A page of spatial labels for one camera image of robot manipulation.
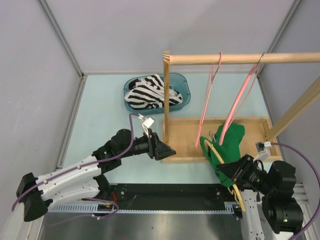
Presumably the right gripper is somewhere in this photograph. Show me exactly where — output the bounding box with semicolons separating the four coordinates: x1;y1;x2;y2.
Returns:
215;152;275;194

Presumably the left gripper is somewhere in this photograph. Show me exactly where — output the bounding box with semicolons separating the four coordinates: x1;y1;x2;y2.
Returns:
119;128;176;161

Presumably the green tank top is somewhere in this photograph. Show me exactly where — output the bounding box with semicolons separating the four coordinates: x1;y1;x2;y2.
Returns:
199;123;245;187

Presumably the yellow hanger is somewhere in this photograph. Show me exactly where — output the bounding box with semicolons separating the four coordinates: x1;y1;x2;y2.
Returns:
203;138;246;212

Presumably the striped black white top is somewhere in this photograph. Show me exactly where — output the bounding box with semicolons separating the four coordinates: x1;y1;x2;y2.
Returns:
124;73;185;110

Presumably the thick pink hanger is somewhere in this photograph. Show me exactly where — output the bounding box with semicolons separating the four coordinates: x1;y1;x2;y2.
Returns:
219;52;265;146

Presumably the thin pink wire hanger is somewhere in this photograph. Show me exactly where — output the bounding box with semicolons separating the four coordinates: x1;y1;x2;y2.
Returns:
194;52;223;148

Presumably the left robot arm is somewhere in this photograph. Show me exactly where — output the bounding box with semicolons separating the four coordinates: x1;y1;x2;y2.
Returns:
16;129;176;222

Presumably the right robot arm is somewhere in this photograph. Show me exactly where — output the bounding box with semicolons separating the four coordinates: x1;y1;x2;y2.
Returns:
216;154;304;234

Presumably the wooden clothes rack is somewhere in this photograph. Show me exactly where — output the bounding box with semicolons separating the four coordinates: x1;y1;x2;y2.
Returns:
162;51;320;164

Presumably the teal plastic basin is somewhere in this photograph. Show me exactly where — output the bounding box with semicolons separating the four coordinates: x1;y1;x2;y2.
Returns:
123;72;192;117

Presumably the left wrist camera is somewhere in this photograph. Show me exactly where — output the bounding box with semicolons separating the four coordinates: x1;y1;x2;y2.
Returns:
138;114;155;137

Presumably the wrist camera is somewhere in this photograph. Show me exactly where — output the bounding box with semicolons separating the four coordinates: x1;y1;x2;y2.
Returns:
138;114;155;137
253;141;272;161

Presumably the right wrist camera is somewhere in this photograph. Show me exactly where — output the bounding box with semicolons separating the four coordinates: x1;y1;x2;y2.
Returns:
253;141;272;161

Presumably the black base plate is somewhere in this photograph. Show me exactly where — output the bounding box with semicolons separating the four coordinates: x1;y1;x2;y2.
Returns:
101;183;236;211

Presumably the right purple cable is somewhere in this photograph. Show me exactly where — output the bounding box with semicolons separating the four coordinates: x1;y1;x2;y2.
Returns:
234;142;320;238

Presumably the purple cable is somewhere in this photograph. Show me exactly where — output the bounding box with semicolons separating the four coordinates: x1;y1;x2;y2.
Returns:
234;142;320;238
11;112;146;222

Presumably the white cable duct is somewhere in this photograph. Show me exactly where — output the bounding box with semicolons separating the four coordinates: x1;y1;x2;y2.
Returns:
48;202;234;215

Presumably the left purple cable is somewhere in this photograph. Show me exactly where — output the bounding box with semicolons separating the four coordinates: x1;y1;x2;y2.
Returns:
11;112;146;222

